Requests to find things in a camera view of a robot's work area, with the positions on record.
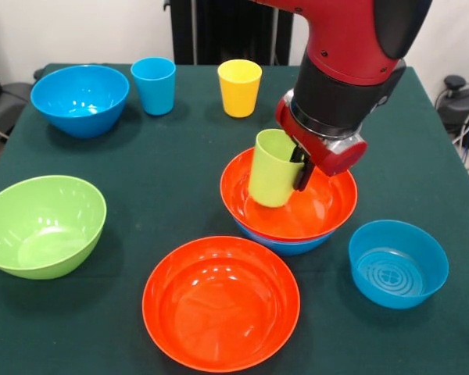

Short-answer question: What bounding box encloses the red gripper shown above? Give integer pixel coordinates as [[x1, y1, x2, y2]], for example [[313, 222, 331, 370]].
[[275, 93, 368, 192]]

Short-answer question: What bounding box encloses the lime green cup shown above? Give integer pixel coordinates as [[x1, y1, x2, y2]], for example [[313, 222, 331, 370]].
[[248, 129, 306, 208]]

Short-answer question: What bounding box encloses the orange bowl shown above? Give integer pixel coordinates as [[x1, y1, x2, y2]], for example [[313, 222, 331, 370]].
[[220, 147, 359, 242], [141, 235, 302, 372]]

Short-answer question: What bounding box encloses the large blue bowl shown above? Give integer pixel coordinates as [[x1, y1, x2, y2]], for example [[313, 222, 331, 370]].
[[234, 218, 337, 257], [30, 64, 131, 138]]

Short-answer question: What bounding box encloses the small blue bowl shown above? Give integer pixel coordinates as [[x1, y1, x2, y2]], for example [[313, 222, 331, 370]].
[[348, 220, 450, 310]]

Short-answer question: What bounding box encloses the green bowl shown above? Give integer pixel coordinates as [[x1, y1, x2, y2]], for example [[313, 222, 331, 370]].
[[0, 175, 108, 280]]

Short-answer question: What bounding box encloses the yellow cup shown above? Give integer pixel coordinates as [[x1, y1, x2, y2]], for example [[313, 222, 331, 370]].
[[217, 59, 263, 119]]

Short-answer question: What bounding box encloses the dark green tablecloth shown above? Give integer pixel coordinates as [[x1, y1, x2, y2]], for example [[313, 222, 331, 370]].
[[0, 63, 469, 375]]

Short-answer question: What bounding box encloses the light blue cup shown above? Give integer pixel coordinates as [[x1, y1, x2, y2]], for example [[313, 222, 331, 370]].
[[130, 57, 177, 116]]

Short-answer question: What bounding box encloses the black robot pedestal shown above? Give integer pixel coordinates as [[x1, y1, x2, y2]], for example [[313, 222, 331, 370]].
[[163, 0, 310, 66]]

